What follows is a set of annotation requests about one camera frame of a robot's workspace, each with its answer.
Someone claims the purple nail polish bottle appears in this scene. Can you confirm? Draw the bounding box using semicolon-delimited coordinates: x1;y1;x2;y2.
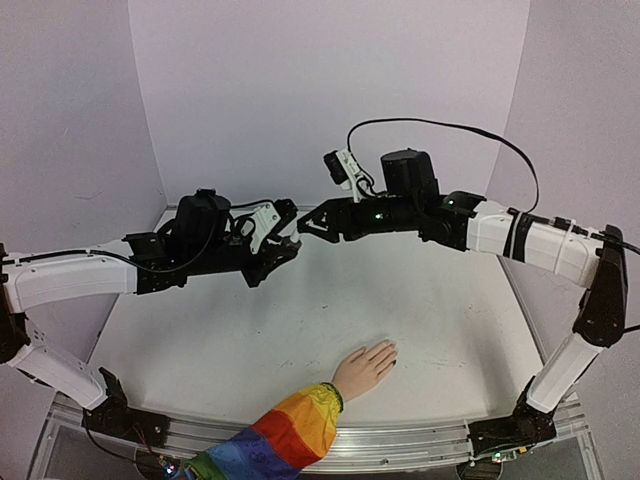
281;236;302;252

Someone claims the mannequin hand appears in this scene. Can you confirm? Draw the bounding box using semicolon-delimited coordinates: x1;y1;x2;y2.
331;340;398;403

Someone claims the aluminium front rail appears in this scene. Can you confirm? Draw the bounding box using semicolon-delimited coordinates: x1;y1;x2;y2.
49;383;586;479

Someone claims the rainbow sleeve forearm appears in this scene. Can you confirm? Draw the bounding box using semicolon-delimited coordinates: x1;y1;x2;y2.
177;382;344;479

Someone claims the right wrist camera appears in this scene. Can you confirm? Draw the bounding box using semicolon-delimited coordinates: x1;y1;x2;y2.
323;149;375;203

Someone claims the black right camera cable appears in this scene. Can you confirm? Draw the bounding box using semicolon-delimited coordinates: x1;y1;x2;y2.
346;117;541;214

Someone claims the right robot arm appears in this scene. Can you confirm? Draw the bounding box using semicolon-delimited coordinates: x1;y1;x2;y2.
297;191;628;462

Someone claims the black left camera cable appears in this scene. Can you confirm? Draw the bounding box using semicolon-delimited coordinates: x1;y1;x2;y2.
0;199;274;274

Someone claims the black camera cable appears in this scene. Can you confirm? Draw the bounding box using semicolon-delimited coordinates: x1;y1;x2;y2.
0;199;274;274
346;117;541;214

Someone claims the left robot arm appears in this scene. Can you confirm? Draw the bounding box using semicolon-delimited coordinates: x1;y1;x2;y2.
1;190;299;447

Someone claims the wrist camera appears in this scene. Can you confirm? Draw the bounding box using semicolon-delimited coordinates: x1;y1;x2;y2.
234;200;275;255
323;149;375;203

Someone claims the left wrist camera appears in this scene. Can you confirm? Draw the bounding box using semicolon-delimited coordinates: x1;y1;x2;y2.
234;200;275;255

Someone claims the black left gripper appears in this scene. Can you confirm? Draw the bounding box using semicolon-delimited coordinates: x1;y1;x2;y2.
190;219;300;289

